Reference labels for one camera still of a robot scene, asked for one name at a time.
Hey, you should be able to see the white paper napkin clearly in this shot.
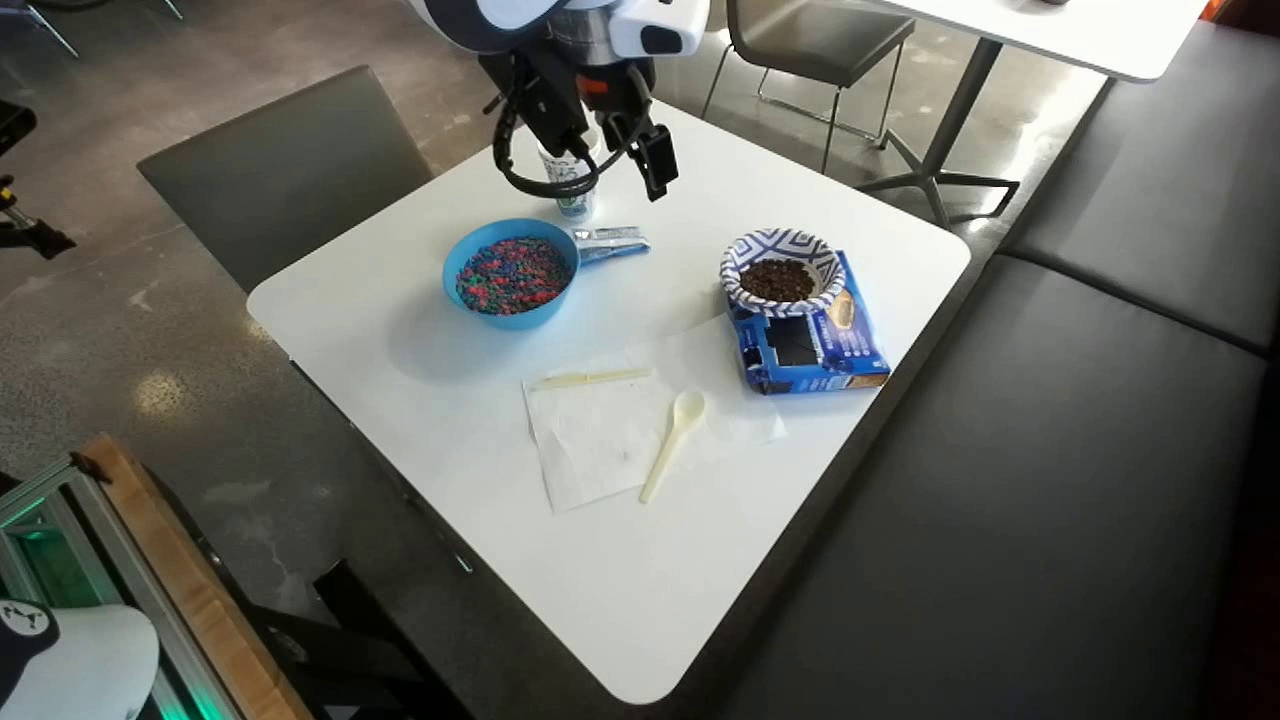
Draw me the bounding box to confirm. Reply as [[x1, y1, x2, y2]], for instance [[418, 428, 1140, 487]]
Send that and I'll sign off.
[[519, 370, 686, 515]]

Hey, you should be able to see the dark grey chair seat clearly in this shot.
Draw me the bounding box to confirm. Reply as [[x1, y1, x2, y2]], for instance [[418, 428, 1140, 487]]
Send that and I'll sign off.
[[137, 63, 436, 297]]

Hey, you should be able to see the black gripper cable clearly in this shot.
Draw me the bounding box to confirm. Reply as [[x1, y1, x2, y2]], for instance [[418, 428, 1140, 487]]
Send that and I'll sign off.
[[486, 100, 623, 204]]

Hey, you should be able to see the grey chair with metal legs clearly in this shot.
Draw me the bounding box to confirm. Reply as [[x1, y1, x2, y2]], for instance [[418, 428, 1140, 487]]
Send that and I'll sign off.
[[701, 0, 921, 172]]

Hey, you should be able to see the blue plastic bowl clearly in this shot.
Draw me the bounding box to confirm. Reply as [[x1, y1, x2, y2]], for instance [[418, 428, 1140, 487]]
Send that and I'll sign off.
[[440, 217, 583, 333]]

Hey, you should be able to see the dark upholstered bench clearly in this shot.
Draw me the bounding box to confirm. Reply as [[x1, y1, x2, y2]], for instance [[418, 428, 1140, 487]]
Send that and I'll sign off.
[[716, 16, 1280, 720]]

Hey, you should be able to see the white side table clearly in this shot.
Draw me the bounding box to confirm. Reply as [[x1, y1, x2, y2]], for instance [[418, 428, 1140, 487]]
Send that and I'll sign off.
[[864, 0, 1210, 223]]

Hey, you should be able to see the small blue plastic wrapper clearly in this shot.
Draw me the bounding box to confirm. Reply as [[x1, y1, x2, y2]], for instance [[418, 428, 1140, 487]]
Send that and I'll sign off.
[[568, 220, 650, 267]]

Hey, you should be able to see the white cap with logo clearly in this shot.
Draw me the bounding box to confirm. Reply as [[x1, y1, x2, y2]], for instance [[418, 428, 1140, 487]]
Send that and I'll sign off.
[[0, 596, 162, 720]]

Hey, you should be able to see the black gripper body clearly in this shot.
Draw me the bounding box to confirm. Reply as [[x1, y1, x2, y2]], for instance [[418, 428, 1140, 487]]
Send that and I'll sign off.
[[478, 35, 659, 148]]

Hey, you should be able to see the wooden counter edge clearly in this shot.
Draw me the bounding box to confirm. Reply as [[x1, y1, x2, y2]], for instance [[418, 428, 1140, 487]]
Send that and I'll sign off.
[[70, 431, 315, 720]]

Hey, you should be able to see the black tripod stand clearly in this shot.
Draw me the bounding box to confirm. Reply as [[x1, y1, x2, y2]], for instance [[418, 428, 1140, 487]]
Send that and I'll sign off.
[[0, 96, 78, 264]]

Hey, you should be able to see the cream plastic spoon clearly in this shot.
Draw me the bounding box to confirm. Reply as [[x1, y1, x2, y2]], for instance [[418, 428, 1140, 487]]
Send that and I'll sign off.
[[635, 389, 710, 510]]

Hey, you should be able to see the blue cookie package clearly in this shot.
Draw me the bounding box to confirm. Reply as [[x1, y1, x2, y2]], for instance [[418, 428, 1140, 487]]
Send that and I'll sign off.
[[724, 249, 890, 399]]

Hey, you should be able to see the white patterned paper cup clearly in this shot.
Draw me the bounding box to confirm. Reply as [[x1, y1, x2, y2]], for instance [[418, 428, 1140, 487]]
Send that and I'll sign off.
[[536, 148, 598, 217]]

